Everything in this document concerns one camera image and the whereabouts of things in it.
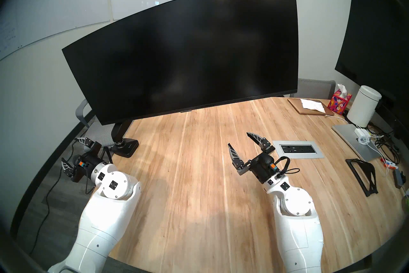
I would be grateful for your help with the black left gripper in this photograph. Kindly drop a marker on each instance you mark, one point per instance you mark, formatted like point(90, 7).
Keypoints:
point(91, 162)

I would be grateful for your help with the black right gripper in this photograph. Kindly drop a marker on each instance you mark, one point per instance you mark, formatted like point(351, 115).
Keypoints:
point(266, 177)

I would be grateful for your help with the large curved black monitor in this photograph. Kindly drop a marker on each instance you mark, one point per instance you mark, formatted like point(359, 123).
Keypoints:
point(191, 51)

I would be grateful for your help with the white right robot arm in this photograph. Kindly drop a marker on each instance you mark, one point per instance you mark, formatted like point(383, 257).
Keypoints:
point(297, 237)

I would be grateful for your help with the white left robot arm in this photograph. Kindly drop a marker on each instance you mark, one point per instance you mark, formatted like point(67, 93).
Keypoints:
point(96, 227)

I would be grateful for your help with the grey mesh office chair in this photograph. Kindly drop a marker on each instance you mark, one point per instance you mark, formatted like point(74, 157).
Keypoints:
point(96, 131)

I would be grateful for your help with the grey fabric chair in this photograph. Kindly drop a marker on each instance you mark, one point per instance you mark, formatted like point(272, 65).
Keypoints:
point(316, 88)

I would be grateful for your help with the silver table outlet panel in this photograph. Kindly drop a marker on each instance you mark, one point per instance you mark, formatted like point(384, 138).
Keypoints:
point(297, 149)

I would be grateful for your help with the brown leather pad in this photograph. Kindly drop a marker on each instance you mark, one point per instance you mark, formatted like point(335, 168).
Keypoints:
point(295, 104)

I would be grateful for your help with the white paper sheet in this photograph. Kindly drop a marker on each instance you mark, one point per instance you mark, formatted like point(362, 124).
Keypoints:
point(311, 105)

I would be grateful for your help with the silver laptop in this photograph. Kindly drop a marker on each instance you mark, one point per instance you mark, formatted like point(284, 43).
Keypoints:
point(351, 139)

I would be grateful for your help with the colourful floral tissue box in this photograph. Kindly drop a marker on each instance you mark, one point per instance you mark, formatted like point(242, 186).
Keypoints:
point(340, 102)

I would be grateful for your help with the white power adapter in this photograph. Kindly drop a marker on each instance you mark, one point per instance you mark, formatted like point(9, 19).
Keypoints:
point(360, 132)

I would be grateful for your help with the black laptop stand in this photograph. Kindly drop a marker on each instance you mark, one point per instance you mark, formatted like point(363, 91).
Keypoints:
point(367, 167)

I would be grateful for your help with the white cylindrical container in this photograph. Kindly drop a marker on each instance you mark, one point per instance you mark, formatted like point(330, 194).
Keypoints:
point(364, 106)

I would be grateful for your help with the orange white markers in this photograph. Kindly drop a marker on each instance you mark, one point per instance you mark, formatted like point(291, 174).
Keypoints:
point(388, 165)

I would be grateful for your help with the grey adapter dongle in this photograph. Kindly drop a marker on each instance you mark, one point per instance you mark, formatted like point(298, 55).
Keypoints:
point(399, 178)

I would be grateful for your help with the whiteboard with handwriting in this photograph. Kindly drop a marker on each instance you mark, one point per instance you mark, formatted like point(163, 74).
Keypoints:
point(48, 3)

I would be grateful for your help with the green small object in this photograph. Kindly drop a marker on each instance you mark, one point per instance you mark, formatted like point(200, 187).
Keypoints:
point(406, 201)

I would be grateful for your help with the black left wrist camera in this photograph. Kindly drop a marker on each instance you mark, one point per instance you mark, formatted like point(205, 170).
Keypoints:
point(80, 162)

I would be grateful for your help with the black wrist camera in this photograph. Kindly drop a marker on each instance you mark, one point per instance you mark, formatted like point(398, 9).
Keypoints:
point(265, 161)
point(80, 162)

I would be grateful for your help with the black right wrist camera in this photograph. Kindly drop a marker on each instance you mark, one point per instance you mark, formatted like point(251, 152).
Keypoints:
point(265, 161)

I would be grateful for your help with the flat black wall screen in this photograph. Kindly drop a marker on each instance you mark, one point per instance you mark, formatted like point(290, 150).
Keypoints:
point(374, 35)

